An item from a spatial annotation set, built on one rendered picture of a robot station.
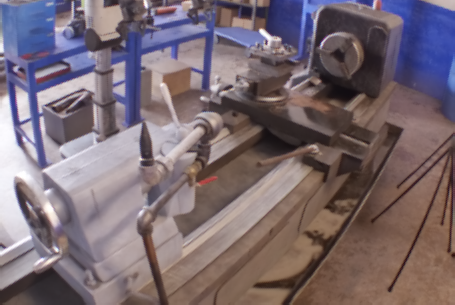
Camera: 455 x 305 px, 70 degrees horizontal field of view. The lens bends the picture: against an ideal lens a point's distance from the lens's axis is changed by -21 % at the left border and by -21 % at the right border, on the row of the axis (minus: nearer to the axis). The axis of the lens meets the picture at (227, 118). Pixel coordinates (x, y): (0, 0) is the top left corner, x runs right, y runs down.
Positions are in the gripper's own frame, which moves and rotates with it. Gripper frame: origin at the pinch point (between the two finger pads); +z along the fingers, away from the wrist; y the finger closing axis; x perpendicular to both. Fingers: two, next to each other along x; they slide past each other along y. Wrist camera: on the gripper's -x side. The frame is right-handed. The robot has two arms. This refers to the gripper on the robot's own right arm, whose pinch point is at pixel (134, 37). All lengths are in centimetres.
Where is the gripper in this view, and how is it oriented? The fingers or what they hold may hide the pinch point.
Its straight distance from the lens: 174.7
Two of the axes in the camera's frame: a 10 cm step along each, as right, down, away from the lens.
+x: -7.1, 1.5, 6.9
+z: 3.1, 9.4, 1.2
